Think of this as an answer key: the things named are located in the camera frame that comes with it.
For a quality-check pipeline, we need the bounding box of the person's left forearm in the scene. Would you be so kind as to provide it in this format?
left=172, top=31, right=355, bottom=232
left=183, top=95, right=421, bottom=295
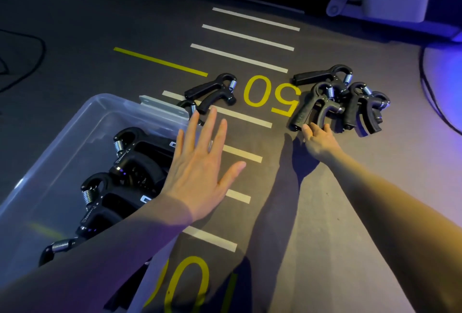
left=0, top=194, right=198, bottom=313

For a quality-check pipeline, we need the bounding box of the black floor cable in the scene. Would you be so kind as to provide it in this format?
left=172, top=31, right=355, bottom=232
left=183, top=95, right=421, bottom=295
left=0, top=29, right=47, bottom=94
left=419, top=45, right=462, bottom=136

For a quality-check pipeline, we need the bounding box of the clear plastic storage bin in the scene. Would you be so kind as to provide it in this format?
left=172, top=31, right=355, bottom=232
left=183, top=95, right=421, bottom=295
left=0, top=93, right=193, bottom=313

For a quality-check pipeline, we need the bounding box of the person's right forearm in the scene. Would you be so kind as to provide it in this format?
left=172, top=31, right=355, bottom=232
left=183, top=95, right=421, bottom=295
left=325, top=150, right=462, bottom=313

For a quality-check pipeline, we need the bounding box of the person's left hand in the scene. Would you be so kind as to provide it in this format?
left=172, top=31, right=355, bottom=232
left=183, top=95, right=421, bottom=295
left=159, top=107, right=247, bottom=222

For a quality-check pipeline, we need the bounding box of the person's right hand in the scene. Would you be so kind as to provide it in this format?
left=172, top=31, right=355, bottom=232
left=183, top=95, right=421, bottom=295
left=301, top=122, right=344, bottom=164

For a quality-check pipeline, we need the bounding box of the black hand grip strengthener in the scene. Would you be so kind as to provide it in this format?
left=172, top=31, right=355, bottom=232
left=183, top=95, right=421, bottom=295
left=38, top=238, right=82, bottom=267
left=355, top=91, right=391, bottom=138
left=343, top=82, right=383, bottom=133
left=75, top=173, right=159, bottom=239
left=289, top=82, right=345, bottom=133
left=109, top=127, right=178, bottom=194
left=292, top=64, right=353, bottom=97
left=184, top=73, right=237, bottom=115
left=177, top=100, right=205, bottom=126

